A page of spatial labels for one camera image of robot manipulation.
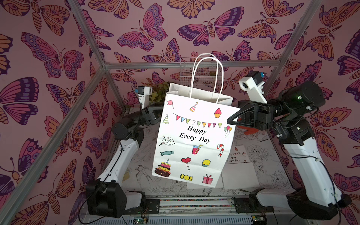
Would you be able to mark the aluminium frame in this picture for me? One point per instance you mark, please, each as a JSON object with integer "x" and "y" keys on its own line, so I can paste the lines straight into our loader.
{"x": 50, "y": 66}

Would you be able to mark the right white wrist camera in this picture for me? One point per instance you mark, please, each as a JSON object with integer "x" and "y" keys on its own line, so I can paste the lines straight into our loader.
{"x": 253, "y": 84}

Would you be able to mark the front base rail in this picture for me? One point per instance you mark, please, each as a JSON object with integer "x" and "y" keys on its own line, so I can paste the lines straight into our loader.
{"x": 211, "y": 210}

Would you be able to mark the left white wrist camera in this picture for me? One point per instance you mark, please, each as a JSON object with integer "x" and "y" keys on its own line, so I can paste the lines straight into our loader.
{"x": 144, "y": 93}

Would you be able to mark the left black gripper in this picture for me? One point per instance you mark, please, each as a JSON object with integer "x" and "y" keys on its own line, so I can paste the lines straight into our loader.
{"x": 149, "y": 116}

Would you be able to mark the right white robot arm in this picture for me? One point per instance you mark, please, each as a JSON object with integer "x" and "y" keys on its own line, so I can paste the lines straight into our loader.
{"x": 319, "y": 199}

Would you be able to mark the red glove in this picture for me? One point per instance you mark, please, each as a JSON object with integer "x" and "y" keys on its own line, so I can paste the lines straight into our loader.
{"x": 248, "y": 130}

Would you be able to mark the white party paper bag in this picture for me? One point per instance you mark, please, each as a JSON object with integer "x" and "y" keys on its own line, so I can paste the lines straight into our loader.
{"x": 239, "y": 170}

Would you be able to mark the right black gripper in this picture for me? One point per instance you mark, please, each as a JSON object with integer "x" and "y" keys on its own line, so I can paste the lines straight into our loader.
{"x": 260, "y": 114}

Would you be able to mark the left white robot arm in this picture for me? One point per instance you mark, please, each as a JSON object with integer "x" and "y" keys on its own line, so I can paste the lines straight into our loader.
{"x": 105, "y": 196}

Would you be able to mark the potted green plant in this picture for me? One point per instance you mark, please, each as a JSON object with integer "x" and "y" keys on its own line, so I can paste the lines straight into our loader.
{"x": 159, "y": 92}

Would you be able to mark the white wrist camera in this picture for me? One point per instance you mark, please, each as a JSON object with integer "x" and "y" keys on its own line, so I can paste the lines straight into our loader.
{"x": 253, "y": 84}
{"x": 144, "y": 93}

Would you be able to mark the white wire wall basket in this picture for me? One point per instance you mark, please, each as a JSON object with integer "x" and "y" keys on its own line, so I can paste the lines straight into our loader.
{"x": 207, "y": 75}

